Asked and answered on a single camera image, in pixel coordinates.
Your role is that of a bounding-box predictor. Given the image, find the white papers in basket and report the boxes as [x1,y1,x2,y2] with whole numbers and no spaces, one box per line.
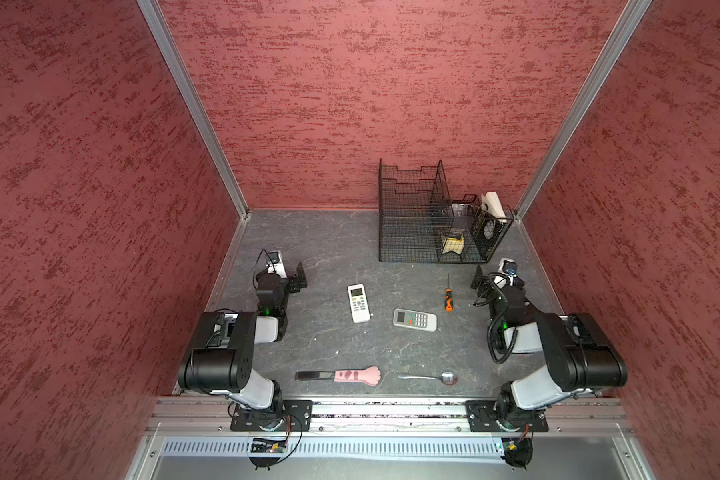
[481,191,507,221]

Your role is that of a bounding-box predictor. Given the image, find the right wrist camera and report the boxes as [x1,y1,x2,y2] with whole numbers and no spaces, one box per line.
[499,258,518,277]

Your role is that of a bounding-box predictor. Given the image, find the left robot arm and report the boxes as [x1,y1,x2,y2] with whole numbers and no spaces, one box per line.
[177,264,308,419]

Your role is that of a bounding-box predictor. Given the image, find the white air conditioner remote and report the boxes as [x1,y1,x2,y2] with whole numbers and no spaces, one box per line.
[347,284,371,324]

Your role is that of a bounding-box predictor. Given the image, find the black wire basket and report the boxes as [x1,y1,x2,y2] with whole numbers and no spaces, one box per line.
[378,162,515,264]

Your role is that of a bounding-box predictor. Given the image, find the pink cat paw knife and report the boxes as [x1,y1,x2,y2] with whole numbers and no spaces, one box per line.
[295,366,382,387]

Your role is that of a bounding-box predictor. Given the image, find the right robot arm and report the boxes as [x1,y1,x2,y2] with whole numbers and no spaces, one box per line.
[467,260,628,432]

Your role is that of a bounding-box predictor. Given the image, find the yellow sponge in basket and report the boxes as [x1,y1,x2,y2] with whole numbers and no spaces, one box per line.
[442,235,465,255]

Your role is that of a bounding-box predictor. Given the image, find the grey white remote control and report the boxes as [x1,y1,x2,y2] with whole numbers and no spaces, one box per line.
[393,309,437,332]

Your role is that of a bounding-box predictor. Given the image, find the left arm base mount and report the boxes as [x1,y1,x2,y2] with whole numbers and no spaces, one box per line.
[229,399,314,433]

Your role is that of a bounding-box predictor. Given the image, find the aluminium front rail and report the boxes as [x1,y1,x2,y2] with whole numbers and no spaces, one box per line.
[146,396,634,437]

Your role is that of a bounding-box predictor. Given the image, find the metal spoon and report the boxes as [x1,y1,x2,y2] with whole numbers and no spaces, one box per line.
[397,371,458,386]

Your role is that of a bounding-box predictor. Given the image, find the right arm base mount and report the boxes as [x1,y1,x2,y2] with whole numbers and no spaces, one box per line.
[464,400,549,434]

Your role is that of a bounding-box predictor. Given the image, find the orange black screwdriver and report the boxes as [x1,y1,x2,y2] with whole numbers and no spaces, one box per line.
[444,275,454,313]

